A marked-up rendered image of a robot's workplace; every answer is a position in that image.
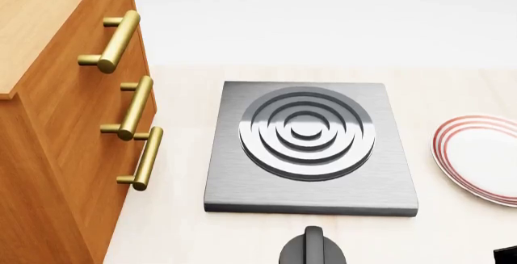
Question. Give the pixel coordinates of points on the grey metal stove plate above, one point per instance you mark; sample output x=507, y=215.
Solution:
x=310, y=149

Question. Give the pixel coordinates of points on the white plate with red rings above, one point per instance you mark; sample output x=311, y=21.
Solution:
x=480, y=159

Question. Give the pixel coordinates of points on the black stove knob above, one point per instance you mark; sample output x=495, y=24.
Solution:
x=313, y=247

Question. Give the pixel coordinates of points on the wooden drawer cabinet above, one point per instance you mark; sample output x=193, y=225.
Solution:
x=48, y=124

